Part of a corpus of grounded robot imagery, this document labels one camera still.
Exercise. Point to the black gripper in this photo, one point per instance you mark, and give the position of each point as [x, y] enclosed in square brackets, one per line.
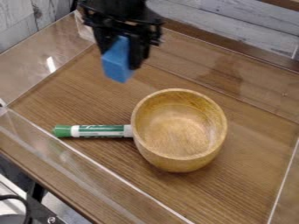
[123, 18]

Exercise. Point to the blue rectangular block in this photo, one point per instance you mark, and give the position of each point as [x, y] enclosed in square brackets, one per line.
[115, 61]

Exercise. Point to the brown wooden bowl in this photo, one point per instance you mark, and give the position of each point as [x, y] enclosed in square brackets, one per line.
[179, 128]

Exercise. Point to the green and white marker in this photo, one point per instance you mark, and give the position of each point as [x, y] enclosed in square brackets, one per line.
[92, 131]

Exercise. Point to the black metal base bracket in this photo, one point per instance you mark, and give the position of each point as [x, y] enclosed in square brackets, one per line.
[41, 215]

